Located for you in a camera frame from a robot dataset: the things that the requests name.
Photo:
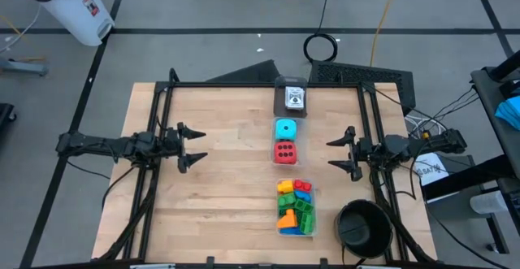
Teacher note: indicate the white playing card box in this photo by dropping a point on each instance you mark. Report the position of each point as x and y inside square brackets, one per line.
[295, 97]

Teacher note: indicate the black metal table frame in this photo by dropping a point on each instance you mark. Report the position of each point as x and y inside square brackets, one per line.
[243, 84]

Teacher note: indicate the smoky dark plastic bin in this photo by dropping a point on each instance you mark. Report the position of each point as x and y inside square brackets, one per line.
[280, 108]

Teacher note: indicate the stack of blue cloths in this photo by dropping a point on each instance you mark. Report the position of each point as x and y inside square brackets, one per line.
[510, 112]

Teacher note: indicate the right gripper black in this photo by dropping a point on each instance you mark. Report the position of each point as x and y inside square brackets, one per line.
[359, 153]

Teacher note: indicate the clear plastic bin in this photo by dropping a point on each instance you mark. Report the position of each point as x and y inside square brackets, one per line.
[315, 204]
[301, 155]

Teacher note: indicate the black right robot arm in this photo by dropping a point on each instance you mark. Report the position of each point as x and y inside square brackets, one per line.
[422, 144]

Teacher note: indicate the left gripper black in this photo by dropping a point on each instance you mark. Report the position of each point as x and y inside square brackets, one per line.
[177, 147]

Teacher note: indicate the white paper label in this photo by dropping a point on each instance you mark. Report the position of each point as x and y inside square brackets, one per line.
[430, 170]

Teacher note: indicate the grey equipment cart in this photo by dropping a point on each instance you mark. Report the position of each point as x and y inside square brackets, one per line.
[487, 98]

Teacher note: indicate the orange two-stud toy block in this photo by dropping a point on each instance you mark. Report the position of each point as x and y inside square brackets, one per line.
[287, 220]

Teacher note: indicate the black pumpkin-face bucket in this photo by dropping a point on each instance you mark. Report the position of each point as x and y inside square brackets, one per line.
[363, 228]

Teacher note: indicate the green two-stud toy block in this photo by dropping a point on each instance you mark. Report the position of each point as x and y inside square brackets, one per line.
[307, 223]
[287, 200]

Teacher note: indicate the black equipment stand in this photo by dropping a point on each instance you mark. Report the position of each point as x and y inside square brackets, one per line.
[467, 177]

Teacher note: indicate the green two-by-four brick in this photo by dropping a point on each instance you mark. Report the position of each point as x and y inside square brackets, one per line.
[304, 206]

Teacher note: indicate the cyan foam die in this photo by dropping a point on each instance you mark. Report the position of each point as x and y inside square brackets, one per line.
[282, 134]

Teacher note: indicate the yellow toy block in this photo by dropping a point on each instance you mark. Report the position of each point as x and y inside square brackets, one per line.
[286, 186]

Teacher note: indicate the blue toy block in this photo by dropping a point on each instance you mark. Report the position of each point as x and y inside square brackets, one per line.
[303, 196]
[290, 231]

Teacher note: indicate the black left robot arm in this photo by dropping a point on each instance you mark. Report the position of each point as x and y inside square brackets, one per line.
[109, 145]

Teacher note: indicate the red foam die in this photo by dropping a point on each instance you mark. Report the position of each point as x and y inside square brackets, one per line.
[278, 157]

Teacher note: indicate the black wedge panel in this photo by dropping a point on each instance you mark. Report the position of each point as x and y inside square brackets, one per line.
[252, 74]

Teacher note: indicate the white pedal trash bin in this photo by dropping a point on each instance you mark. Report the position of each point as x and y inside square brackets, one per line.
[77, 13]

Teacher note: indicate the red two-stud toy block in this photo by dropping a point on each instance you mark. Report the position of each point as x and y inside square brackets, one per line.
[302, 185]

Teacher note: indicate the grey stand foot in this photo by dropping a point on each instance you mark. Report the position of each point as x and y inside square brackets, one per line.
[24, 66]

